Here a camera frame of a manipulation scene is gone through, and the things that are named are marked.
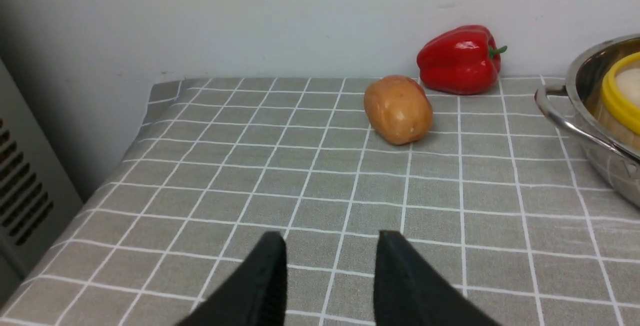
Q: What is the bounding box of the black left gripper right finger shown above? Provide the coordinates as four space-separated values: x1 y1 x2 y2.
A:
374 231 499 326

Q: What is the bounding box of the white round bun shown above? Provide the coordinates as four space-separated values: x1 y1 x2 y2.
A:
615 67 640 108

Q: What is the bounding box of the stainless steel pot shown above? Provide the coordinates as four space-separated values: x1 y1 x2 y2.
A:
534 34 640 207

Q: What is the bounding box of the grey vented appliance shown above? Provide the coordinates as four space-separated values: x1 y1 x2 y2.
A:
0 64 83 305

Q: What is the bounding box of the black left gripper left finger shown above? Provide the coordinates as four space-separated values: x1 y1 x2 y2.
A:
178 231 288 326

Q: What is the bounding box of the red bell pepper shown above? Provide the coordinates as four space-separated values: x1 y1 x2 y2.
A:
416 25 508 95

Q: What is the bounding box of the brown potato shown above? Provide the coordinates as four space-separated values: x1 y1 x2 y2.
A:
363 75 434 145

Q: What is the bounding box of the grey checked tablecloth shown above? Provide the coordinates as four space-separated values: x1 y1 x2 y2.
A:
1 76 639 326

